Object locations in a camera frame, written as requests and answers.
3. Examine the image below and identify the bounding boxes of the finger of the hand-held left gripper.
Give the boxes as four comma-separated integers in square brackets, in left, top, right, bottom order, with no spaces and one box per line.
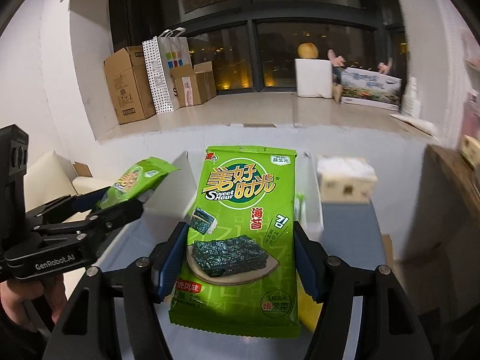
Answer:
[33,199,145,241]
[24,187,113,229]

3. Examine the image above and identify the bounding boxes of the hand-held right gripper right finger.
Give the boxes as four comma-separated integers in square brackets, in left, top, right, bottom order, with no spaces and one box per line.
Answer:
[292,221,424,360]

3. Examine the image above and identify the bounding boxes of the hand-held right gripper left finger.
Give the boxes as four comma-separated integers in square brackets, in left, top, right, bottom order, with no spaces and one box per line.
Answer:
[41,222,190,360]

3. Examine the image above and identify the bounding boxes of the yellow snack packet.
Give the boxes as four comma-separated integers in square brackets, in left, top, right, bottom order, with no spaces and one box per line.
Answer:
[299,292,322,333]

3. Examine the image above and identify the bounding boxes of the tall brown cardboard box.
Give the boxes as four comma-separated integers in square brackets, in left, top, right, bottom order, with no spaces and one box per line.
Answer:
[104,47,156,125]

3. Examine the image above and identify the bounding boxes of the white dotted paper bag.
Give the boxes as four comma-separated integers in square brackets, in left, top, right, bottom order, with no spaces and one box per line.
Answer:
[142,27,191,114]

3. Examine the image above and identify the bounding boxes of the small open cardboard box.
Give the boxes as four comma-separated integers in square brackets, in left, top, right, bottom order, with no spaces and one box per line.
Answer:
[193,61,217,104]

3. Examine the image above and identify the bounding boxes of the yellow patterned tissue pack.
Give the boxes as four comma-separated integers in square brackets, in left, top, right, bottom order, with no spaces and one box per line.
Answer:
[459,135,480,168]

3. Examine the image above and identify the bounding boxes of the round wooden side table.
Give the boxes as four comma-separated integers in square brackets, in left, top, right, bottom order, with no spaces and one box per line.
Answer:
[424,144,480,316]

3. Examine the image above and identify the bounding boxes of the landscape printed box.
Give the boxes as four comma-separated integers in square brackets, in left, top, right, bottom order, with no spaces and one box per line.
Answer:
[339,67,404,111]

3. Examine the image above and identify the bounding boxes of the person's left hand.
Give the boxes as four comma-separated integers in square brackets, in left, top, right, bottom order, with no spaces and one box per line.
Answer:
[0,273,69,325]

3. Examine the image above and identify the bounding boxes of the yellow pomelo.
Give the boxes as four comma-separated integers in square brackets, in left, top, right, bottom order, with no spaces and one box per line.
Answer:
[297,43,319,60]

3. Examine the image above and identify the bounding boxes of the green seaweed snack packet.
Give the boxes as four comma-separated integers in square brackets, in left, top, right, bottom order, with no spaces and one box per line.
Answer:
[95,157,179,211]
[167,145,302,338]

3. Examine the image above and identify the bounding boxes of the open labelled cardboard box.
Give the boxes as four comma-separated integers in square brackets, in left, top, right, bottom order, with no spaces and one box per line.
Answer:
[170,65,200,108]

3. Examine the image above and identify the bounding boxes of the white cardboard box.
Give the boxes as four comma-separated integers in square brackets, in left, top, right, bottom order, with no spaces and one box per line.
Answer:
[95,151,326,346]

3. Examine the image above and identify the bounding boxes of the white foam box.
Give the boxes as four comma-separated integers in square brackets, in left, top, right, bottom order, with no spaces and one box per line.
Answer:
[294,58,334,99]

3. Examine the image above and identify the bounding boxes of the dark framed window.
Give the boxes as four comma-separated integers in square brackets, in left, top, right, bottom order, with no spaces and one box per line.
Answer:
[109,0,407,92]

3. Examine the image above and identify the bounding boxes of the pink storage rack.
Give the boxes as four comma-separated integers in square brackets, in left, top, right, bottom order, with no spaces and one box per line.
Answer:
[463,92,480,139]

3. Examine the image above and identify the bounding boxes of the white tissue pack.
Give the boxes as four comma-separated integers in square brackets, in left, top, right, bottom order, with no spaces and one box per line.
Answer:
[316,155,377,203]

